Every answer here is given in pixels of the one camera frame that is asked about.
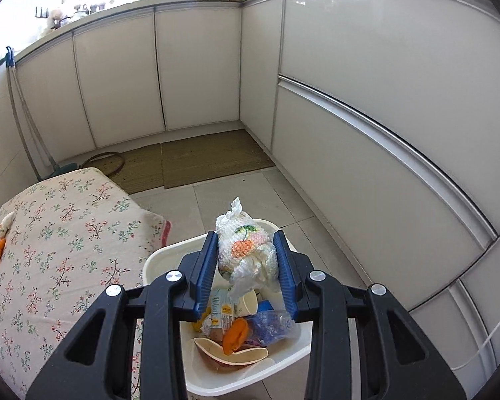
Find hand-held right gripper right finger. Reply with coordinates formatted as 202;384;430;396
272;230;467;400

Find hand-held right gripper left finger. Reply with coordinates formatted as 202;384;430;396
25;230;220;400

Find large printed wrapper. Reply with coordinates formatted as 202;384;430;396
215;197;281;301

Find white plastic bin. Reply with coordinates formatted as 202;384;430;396
143;219;311;398

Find clear plastic bottle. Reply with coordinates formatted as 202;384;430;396
244;309;303;347

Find large orange peel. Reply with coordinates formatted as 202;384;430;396
222;317;249;355

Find white and yellow packet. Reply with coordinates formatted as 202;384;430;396
202;289;237;336

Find white paper cup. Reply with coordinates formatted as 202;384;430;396
233;287;259;317

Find large woven floor mat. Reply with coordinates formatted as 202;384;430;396
162;129;276;190

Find small woven floor mat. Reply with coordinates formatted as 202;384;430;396
108;144;164;196

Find table with floral tablecloth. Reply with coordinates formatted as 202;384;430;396
0;167;171;400

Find white kitchen cabinet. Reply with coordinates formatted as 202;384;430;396
14;0;500;384

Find dark hose ring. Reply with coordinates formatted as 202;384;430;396
80;152;126;176

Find white cable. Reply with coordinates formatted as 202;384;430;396
450;321;500;371

